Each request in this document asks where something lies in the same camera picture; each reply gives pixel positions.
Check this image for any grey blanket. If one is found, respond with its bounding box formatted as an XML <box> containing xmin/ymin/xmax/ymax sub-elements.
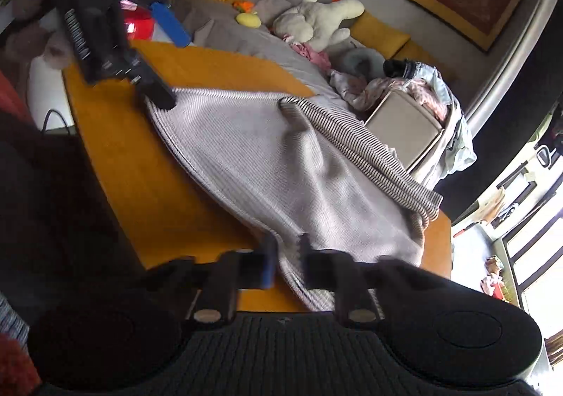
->
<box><xmin>169</xmin><ymin>0</ymin><xmax>368</xmax><ymax>98</ymax></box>

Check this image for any yellow cushion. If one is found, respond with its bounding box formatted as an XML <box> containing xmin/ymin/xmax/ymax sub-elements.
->
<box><xmin>351</xmin><ymin>11</ymin><xmax>412</xmax><ymax>59</ymax></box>

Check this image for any beige box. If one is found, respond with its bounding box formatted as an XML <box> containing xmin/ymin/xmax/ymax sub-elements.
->
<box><xmin>365</xmin><ymin>90</ymin><xmax>445</xmax><ymax>172</ymax></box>

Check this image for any pink floral cloth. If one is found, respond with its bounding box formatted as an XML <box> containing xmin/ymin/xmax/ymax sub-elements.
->
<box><xmin>330</xmin><ymin>68</ymin><xmax>450</xmax><ymax>121</ymax></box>

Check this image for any grey striped knit garment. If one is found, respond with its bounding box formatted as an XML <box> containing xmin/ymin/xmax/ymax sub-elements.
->
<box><xmin>146</xmin><ymin>87</ymin><xmax>443</xmax><ymax>313</ymax></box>

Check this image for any grey neck pillow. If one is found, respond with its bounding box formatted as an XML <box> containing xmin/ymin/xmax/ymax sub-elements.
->
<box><xmin>340</xmin><ymin>46</ymin><xmax>386</xmax><ymax>81</ymax></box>

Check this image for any black cable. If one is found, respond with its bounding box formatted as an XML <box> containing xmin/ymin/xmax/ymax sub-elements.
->
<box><xmin>42</xmin><ymin>108</ymin><xmax>78</xmax><ymax>133</ymax></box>

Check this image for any red plastic object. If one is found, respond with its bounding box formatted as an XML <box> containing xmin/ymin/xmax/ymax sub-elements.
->
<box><xmin>120</xmin><ymin>9</ymin><xmax>155</xmax><ymax>42</ymax></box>

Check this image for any light blue cloth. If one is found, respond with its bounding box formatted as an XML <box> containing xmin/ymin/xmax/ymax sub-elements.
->
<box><xmin>411</xmin><ymin>62</ymin><xmax>478</xmax><ymax>192</ymax></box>

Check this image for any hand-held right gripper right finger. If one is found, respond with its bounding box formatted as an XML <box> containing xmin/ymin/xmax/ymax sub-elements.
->
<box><xmin>297</xmin><ymin>233</ymin><xmax>425</xmax><ymax>328</ymax></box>

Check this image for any black sock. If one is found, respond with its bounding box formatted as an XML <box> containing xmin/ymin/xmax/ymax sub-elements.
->
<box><xmin>383</xmin><ymin>58</ymin><xmax>417</xmax><ymax>78</ymax></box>

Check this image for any white plush toy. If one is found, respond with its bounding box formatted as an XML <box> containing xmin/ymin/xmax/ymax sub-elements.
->
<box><xmin>270</xmin><ymin>0</ymin><xmax>366</xmax><ymax>52</ymax></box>

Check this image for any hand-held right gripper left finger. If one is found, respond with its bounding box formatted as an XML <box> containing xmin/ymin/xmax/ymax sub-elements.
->
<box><xmin>147</xmin><ymin>234</ymin><xmax>279</xmax><ymax>325</ymax></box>

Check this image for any blue plastic object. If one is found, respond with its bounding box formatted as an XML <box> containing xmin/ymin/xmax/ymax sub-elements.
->
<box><xmin>150</xmin><ymin>2</ymin><xmax>192</xmax><ymax>48</ymax></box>

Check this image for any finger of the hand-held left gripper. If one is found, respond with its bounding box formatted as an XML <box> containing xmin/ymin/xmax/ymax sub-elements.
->
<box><xmin>131</xmin><ymin>54</ymin><xmax>178</xmax><ymax>110</ymax></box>

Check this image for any brown plush toy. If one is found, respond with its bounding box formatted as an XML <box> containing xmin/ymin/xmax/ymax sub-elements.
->
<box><xmin>4</xmin><ymin>0</ymin><xmax>68</xmax><ymax>69</ymax></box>

